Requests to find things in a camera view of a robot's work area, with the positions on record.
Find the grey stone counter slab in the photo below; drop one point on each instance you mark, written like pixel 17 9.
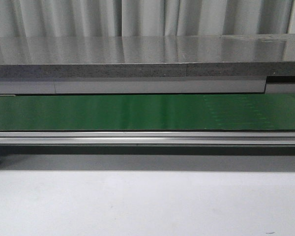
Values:
pixel 148 64

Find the green conveyor belt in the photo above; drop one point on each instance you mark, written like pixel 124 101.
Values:
pixel 148 112

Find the grey pleated curtain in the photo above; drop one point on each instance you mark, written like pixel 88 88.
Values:
pixel 145 17

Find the aluminium conveyor frame rail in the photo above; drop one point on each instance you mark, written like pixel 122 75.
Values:
pixel 148 138

